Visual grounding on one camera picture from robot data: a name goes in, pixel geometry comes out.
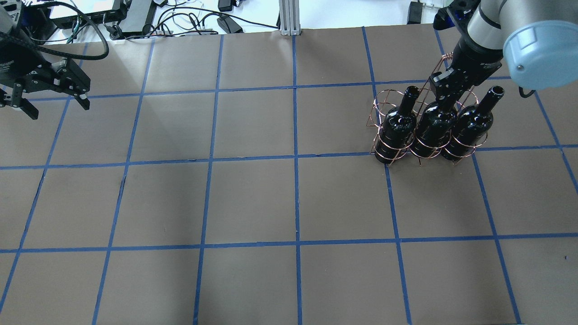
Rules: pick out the aluminium frame post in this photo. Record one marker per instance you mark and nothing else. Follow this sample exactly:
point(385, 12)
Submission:
point(290, 24)

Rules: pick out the dark glass wine bottle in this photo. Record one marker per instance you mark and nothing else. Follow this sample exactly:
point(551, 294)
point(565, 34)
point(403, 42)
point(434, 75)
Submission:
point(433, 130)

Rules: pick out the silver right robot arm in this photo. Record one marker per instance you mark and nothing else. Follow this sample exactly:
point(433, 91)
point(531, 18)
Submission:
point(538, 40)

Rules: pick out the dark bottle in basket corner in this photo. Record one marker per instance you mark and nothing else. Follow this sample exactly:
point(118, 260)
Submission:
point(472, 125)

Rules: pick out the dark bottle under basket handle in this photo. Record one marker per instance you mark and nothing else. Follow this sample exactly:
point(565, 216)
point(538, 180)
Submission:
point(396, 129)

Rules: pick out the copper wire wine basket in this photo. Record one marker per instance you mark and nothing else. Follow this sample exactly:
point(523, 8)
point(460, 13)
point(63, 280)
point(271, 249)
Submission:
point(387, 99)

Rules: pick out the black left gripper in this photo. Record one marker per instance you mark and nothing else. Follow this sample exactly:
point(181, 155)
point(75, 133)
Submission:
point(19, 66)

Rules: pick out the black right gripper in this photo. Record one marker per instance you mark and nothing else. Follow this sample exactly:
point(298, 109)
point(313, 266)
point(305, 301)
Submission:
point(475, 61)

